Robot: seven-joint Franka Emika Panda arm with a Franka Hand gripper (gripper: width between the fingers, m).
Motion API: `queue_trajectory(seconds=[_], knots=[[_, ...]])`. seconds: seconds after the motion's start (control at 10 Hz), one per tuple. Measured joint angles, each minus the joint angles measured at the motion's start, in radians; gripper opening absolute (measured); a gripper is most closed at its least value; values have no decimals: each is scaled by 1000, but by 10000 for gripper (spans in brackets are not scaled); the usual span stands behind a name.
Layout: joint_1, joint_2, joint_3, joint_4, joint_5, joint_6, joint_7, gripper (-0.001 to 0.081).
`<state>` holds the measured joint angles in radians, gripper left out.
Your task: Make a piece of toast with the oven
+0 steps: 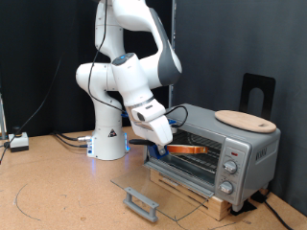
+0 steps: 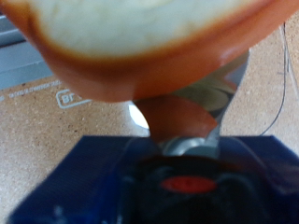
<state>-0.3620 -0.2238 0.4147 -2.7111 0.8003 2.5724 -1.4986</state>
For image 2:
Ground white bread slice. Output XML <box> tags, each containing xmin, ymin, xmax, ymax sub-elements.
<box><xmin>0</xmin><ymin>0</ymin><xmax>299</xmax><ymax>104</ymax></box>

